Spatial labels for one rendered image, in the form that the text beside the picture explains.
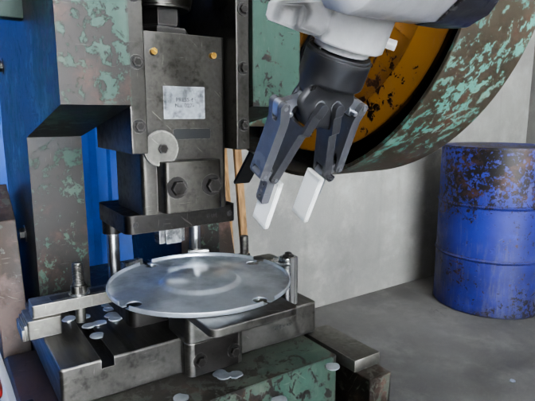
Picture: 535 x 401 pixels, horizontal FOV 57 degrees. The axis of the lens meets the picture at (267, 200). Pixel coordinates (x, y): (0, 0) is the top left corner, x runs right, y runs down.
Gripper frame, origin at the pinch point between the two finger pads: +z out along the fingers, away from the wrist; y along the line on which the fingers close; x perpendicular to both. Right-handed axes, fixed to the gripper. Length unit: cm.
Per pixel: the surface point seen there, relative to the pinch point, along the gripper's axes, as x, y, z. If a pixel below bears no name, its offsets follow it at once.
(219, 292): 3.7, -3.4, 19.1
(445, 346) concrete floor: 21, 150, 116
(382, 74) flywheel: 20.4, 33.4, -10.1
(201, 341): 1.4, -5.9, 26.7
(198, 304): 1.7, -8.1, 18.2
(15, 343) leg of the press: 31, -26, 52
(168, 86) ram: 27.1, -5.5, -3.4
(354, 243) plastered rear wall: 96, 161, 118
